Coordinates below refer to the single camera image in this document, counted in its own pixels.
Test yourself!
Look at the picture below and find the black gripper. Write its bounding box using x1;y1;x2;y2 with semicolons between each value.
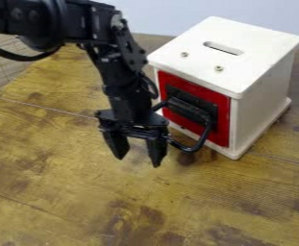
94;94;173;169

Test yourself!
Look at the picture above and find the red drawer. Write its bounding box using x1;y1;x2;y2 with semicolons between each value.
157;71;231;147

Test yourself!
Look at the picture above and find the black metal drawer handle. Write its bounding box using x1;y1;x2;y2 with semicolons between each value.
153;92;218;153

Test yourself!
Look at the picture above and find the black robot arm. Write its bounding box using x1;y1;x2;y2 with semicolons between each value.
0;0;169;166

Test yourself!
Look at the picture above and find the white wooden cabinet box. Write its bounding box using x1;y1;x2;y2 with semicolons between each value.
149;16;299;160

